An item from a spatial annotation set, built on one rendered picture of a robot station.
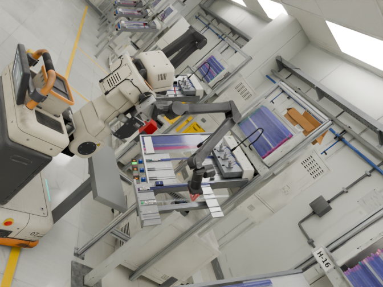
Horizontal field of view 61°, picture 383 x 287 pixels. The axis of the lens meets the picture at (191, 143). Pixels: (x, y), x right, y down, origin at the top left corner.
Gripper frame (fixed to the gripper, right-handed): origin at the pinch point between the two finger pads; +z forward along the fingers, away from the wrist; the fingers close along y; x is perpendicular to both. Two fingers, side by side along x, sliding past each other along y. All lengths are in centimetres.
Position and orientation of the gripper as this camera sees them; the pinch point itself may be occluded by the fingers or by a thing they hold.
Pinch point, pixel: (192, 199)
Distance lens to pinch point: 185.2
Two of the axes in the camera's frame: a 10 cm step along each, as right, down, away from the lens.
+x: -9.6, 0.1, -3.0
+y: -2.5, -5.5, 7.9
